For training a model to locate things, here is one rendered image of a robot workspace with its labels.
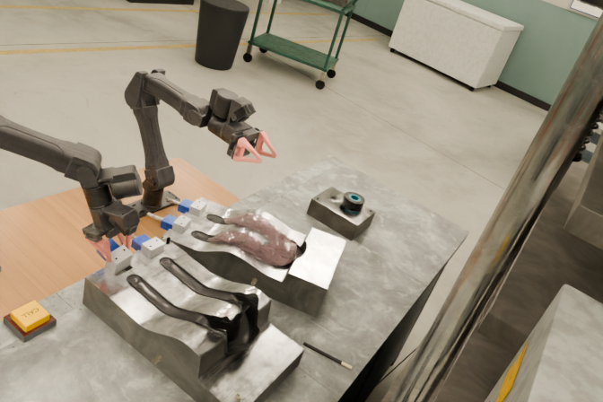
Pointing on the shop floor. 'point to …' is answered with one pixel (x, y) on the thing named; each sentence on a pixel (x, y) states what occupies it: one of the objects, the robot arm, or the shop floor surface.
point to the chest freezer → (454, 37)
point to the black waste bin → (219, 30)
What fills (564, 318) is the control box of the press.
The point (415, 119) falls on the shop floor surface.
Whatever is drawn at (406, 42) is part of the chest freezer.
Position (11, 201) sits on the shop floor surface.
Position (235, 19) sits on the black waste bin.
